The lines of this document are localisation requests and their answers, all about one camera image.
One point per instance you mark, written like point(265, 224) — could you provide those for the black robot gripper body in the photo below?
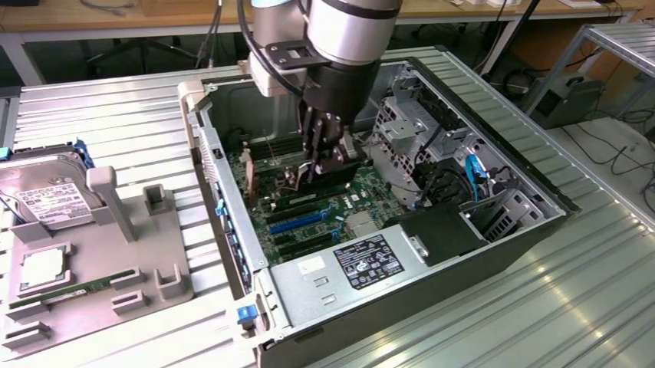
point(341, 92)

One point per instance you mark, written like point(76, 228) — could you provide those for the black graphics card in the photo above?
point(333, 183)

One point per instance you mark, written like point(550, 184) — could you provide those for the green motherboard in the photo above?
point(369, 186)

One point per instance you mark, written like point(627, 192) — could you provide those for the CPU socket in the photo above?
point(289, 179)

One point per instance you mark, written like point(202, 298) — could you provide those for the black installed RAM stick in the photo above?
point(307, 201)

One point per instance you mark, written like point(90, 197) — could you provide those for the metal drive cage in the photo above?
point(405, 126)

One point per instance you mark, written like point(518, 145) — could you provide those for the silver chipset heatsink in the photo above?
point(362, 224)

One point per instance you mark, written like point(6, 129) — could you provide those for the blue expansion slot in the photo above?
point(299, 223)

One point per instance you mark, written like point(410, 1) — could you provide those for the black plastic shroud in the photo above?
point(435, 234)

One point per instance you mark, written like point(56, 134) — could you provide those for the black headphones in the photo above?
point(518, 82)

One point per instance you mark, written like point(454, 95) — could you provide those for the grey power supply unit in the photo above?
point(307, 291)

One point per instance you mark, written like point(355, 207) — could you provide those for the black chair base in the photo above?
point(143, 48)

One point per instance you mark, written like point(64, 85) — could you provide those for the open black PC case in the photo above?
point(511, 245)

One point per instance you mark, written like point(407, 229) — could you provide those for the wooden desk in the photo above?
point(154, 19)

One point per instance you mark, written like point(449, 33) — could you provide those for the black box under desk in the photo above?
point(573, 99)

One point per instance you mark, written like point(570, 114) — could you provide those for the blue case latch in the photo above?
point(247, 315)

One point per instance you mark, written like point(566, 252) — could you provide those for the blue disk carrier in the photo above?
point(84, 153)

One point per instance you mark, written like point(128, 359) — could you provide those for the silver hard disk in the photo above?
point(51, 199)

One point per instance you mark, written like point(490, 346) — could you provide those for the green RAM stick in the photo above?
point(76, 292)

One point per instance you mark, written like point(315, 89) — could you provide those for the silver CPU chip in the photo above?
point(43, 270)

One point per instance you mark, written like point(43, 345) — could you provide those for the grey parts rack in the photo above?
point(92, 318)

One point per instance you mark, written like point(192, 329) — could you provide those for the wrist camera with black bracket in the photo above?
point(291, 55)

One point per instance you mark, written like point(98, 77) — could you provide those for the aluminium frame table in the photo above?
point(619, 42)

